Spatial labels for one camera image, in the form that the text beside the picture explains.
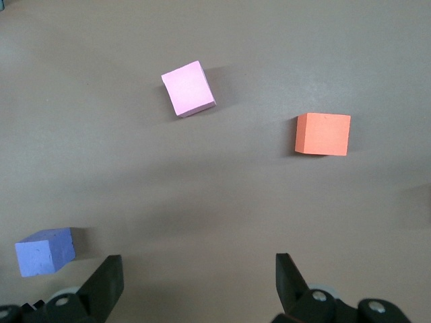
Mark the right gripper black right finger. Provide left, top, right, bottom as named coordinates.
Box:
left=271, top=252, right=339, bottom=323

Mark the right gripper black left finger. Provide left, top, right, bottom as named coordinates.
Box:
left=44, top=254, right=125, bottom=323

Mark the purple foam cube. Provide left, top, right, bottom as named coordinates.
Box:
left=14, top=227, right=77, bottom=278

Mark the pink foam cube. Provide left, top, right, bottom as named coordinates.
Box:
left=160, top=60, right=217, bottom=118

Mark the brown table cover sheet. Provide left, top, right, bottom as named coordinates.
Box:
left=0, top=0, right=431, bottom=323

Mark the orange foam cube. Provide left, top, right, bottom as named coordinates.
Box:
left=294, top=112, right=352, bottom=157

